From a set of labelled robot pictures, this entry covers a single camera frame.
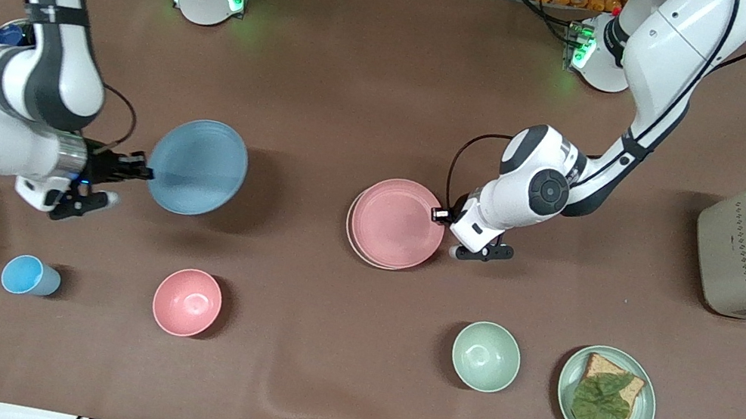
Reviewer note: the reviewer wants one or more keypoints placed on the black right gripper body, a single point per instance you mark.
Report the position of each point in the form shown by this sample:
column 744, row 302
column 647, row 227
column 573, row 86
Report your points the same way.
column 102, row 163

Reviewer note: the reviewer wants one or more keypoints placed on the pink plate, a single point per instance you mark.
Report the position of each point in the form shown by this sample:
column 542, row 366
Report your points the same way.
column 395, row 223

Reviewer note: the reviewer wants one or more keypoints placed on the blue plate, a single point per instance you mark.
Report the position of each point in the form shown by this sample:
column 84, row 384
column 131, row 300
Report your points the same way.
column 196, row 167

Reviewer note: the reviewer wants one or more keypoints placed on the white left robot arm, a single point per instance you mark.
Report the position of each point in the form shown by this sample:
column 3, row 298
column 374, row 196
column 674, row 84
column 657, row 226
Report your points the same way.
column 678, row 48

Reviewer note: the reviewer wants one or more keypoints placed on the beige plate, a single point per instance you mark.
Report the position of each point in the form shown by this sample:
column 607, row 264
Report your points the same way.
column 348, row 222

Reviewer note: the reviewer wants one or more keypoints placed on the brown table mat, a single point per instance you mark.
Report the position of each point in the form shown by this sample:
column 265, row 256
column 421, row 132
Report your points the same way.
column 391, row 105

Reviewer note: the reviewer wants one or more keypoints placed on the green bowl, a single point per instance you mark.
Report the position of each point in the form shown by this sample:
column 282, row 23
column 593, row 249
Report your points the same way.
column 486, row 356

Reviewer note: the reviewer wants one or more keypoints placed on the blue cup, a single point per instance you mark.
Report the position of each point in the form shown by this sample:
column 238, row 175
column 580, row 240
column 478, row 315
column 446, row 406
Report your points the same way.
column 24, row 275

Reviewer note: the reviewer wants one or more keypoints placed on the pink bowl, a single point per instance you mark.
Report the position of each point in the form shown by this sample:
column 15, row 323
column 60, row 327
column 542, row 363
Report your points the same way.
column 187, row 302

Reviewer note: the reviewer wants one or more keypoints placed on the bread slice under lettuce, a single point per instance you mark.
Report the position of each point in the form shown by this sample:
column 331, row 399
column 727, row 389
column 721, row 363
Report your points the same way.
column 596, row 365

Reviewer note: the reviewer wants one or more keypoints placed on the green lettuce leaf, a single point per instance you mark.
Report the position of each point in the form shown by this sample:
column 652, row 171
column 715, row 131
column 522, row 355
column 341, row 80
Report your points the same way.
column 603, row 404

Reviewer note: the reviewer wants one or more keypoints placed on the green plate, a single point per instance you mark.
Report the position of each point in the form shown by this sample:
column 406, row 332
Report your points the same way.
column 644, row 411

